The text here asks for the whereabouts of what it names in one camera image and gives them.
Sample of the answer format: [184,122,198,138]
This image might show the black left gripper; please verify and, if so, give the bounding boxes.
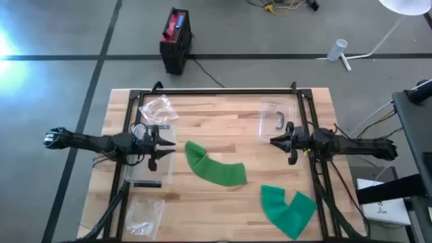
[134,124,177,172]

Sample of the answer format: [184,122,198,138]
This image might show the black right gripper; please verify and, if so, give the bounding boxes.
[269,121,315,166]

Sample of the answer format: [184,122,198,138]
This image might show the light green bandage strip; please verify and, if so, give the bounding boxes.
[184,140,248,188]

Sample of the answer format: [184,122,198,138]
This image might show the black floor cable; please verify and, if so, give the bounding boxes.
[191,57,226,88]

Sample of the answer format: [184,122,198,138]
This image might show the black aluminium table frame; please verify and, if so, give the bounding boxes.
[103,80,342,243]

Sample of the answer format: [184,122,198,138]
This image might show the dark grey cart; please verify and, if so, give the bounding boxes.
[356,78,432,243]

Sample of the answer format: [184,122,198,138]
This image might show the red and black battery crate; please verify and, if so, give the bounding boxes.
[159,6,194,76]

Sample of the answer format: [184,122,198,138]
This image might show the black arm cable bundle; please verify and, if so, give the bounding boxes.
[312,161,371,239]
[80,180,131,241]

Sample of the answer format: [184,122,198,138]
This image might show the dark grey flat box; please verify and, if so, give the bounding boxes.
[347,165,401,190]

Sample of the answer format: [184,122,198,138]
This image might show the flat clear plastic bag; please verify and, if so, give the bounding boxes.
[124,196,165,241]

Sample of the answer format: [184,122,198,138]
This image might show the white cardboard box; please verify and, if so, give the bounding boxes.
[356,178,412,226]

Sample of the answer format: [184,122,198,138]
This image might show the clear plastic lid black handle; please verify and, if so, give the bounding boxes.
[255,97,298,143]

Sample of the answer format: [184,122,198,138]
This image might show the tangled yellow and black cables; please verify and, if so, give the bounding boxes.
[243,0,306,17]

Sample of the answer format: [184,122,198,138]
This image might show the white floor lamp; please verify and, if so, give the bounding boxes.
[316,0,432,72]

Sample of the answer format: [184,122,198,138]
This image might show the clear plastic bin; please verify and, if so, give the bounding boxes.
[124,124,177,189]

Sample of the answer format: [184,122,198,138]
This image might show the teal green bandage strip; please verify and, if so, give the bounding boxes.
[260,184,318,240]

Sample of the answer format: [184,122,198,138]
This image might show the crumpled clear plastic bag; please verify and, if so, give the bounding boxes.
[138,94,180,126]

